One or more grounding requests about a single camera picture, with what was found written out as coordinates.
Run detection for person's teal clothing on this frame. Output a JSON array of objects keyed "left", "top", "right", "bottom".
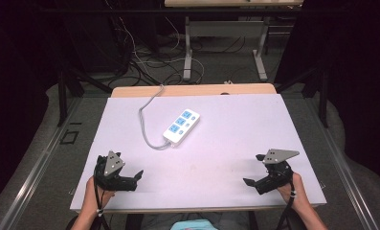
[{"left": 169, "top": 218, "right": 219, "bottom": 230}]

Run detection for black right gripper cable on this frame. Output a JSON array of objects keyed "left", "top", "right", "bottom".
[{"left": 275, "top": 172, "right": 298, "bottom": 230}]

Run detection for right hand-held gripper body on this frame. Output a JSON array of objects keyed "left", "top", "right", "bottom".
[{"left": 255, "top": 148, "right": 301, "bottom": 196}]

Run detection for grey power strip cable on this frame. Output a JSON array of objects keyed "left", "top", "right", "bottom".
[{"left": 138, "top": 83, "right": 173, "bottom": 151}]

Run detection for metal floor rail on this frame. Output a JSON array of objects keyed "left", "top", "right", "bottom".
[
  {"left": 0, "top": 97, "right": 82, "bottom": 230},
  {"left": 304, "top": 97, "right": 380, "bottom": 230}
]

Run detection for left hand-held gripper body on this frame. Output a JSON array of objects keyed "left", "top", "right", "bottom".
[{"left": 95, "top": 150, "right": 138, "bottom": 193}]

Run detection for white power strip blue sockets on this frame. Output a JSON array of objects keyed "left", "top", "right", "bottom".
[{"left": 162, "top": 108, "right": 201, "bottom": 149}]

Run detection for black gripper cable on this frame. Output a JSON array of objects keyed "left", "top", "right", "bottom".
[
  {"left": 93, "top": 172, "right": 111, "bottom": 230},
  {"left": 275, "top": 172, "right": 298, "bottom": 230}
]

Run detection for person's right hand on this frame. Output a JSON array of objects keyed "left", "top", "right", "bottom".
[{"left": 277, "top": 172, "right": 309, "bottom": 213}]

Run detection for wooden table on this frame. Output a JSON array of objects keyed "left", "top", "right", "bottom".
[{"left": 110, "top": 82, "right": 278, "bottom": 99}]

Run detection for person's left hand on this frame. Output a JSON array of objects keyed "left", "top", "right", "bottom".
[{"left": 83, "top": 176, "right": 116, "bottom": 217}]

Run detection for white table sheet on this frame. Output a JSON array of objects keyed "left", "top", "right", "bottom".
[{"left": 69, "top": 93, "right": 328, "bottom": 213}]

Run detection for desk with white legs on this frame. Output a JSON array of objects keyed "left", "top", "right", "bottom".
[{"left": 164, "top": 0, "right": 304, "bottom": 82}]

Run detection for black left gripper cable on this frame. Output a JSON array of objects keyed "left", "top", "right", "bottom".
[{"left": 93, "top": 172, "right": 111, "bottom": 230}]

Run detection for tangle of floor cables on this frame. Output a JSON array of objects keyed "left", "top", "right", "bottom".
[{"left": 102, "top": 0, "right": 254, "bottom": 88}]

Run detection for black metal stand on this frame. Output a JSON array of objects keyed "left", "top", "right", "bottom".
[
  {"left": 274, "top": 61, "right": 329, "bottom": 129},
  {"left": 56, "top": 61, "right": 114, "bottom": 127}
]

